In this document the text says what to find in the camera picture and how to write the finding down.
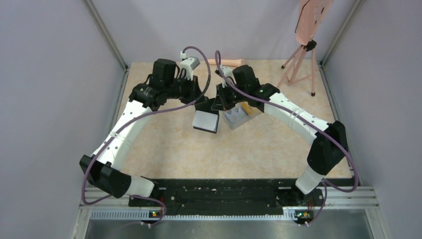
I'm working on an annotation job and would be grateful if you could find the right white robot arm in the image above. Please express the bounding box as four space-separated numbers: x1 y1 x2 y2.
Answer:
212 65 349 205

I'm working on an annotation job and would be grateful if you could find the black card holder wallet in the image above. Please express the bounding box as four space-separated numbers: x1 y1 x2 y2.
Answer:
192 98 219 133

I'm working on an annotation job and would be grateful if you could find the gold credit card stack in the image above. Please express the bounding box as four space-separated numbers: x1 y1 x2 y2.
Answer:
241 102 259 117

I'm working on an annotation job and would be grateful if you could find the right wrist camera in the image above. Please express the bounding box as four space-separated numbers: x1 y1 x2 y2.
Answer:
215 65 235 88

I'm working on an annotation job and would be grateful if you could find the silver credit card stack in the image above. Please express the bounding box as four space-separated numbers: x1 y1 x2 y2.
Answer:
223 108 248 126

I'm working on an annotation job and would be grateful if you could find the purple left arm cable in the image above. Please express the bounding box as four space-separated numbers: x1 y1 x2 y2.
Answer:
81 46 211 228

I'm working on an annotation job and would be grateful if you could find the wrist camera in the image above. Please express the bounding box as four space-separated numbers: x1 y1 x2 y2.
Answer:
180 51 200 81
215 65 235 88

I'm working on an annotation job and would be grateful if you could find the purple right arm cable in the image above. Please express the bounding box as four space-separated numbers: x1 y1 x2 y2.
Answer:
214 50 359 227

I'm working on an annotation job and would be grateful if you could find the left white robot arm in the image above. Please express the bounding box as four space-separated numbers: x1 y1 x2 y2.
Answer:
80 57 205 206

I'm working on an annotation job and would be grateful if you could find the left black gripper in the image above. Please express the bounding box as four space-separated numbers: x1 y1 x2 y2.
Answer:
164 73 207 105

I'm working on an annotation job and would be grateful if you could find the pink microphone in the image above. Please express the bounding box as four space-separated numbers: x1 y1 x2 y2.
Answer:
208 59 244 67

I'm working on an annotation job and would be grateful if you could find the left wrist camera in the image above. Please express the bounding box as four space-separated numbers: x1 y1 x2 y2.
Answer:
180 51 200 81

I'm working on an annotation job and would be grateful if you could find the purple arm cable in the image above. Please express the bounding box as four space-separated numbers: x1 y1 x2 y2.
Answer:
81 46 211 228
214 50 359 227

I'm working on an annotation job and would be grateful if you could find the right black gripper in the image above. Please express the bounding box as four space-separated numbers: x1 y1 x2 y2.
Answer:
212 81 248 112

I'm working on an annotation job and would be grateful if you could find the clear plastic card box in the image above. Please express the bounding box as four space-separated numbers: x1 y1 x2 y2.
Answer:
222 102 262 130

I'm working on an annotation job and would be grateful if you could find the pink tripod stand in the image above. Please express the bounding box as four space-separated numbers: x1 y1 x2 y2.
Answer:
277 40 317 97

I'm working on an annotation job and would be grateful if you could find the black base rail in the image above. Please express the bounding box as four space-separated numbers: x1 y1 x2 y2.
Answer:
128 178 325 219

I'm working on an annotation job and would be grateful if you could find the pink board on tripod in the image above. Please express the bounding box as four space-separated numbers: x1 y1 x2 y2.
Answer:
295 0 333 45

